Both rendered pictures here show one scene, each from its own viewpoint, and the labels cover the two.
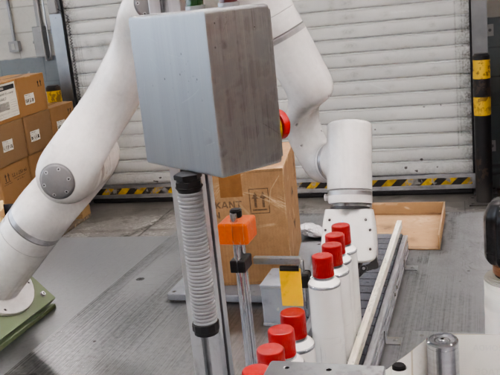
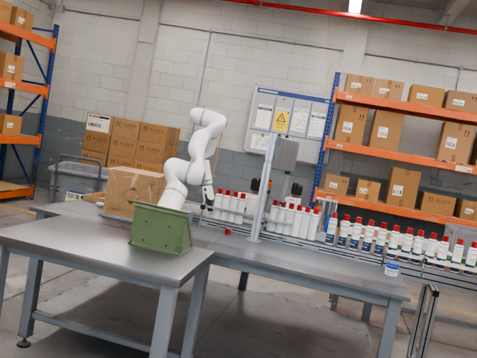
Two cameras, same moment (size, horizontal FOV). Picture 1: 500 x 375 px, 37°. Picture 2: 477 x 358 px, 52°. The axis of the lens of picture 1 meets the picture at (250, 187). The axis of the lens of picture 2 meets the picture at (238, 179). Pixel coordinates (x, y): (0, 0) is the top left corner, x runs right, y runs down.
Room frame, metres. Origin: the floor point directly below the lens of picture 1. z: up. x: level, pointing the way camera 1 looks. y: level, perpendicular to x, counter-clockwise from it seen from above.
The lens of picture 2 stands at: (1.48, 3.04, 1.44)
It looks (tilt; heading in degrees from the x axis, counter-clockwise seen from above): 5 degrees down; 264
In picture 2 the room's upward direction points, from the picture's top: 11 degrees clockwise
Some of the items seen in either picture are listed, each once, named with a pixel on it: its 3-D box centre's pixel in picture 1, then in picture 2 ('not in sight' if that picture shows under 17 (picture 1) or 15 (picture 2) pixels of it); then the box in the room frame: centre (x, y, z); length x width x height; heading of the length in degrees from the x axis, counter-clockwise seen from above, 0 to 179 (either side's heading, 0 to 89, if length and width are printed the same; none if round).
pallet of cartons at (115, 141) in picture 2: not in sight; (128, 170); (2.31, -3.90, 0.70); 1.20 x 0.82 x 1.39; 170
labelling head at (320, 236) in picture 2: not in sight; (323, 219); (0.58, -0.03, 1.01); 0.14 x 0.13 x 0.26; 162
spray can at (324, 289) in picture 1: (327, 315); (240, 208); (1.11, -0.10, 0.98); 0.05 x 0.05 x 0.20
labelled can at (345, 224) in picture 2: not in sight; (343, 231); (0.48, 0.10, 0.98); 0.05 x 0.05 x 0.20
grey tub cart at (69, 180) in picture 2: not in sight; (80, 197); (2.58, -2.36, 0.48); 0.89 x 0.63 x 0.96; 93
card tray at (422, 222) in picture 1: (393, 224); (112, 199); (1.96, -0.38, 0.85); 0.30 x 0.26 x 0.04; 162
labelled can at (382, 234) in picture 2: not in sight; (380, 239); (0.27, 0.17, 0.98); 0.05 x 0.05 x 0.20
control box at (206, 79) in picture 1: (206, 88); (282, 153); (0.94, 0.04, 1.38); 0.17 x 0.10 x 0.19; 37
